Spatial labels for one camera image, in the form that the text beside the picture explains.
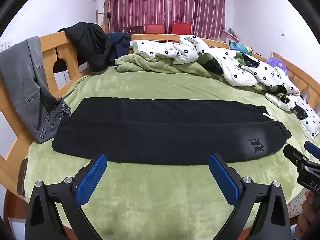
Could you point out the white wall socket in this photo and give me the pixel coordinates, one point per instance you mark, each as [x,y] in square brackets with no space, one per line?
[6,44]

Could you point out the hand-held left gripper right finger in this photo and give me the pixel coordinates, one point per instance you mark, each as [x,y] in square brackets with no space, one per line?
[223,177]

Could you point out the black pants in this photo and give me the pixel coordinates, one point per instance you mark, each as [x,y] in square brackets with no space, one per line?
[162,135]

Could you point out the navy blue garment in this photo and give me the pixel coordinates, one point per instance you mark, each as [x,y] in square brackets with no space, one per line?
[118,43]

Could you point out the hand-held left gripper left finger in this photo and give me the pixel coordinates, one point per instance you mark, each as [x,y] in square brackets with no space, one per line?
[91,177]

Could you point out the wooden bed frame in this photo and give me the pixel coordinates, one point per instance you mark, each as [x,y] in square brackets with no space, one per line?
[48,46]

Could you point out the star print sheet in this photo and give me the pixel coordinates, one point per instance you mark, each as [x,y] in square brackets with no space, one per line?
[298,203]

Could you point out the black jacket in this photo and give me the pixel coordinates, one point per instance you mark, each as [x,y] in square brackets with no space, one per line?
[87,42]

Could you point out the person's right hand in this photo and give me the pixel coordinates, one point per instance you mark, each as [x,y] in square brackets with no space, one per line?
[306,217]

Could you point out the teal patterned pillow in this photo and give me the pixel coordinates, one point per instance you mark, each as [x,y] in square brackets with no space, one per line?
[238,46]

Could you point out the dark brown chair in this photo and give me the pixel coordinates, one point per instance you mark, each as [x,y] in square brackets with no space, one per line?
[133,29]

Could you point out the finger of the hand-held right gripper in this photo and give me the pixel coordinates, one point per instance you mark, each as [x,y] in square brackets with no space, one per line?
[293,152]
[313,149]

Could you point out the purple plush toy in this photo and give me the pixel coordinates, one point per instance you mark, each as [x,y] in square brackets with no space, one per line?
[276,63]

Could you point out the white appliance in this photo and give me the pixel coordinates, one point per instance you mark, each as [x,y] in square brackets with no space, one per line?
[61,80]

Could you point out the wooden coat rack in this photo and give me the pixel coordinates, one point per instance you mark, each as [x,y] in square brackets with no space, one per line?
[107,17]

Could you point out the pink floral curtain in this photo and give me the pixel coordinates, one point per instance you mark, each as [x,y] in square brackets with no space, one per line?
[155,2]

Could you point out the white floral quilt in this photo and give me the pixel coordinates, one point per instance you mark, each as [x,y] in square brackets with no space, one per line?
[232,65]

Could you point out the grey jeans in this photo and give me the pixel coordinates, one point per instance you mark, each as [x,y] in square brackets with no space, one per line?
[25,80]

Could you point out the green fleece blanket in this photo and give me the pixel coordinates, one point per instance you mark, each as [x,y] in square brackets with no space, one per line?
[162,192]

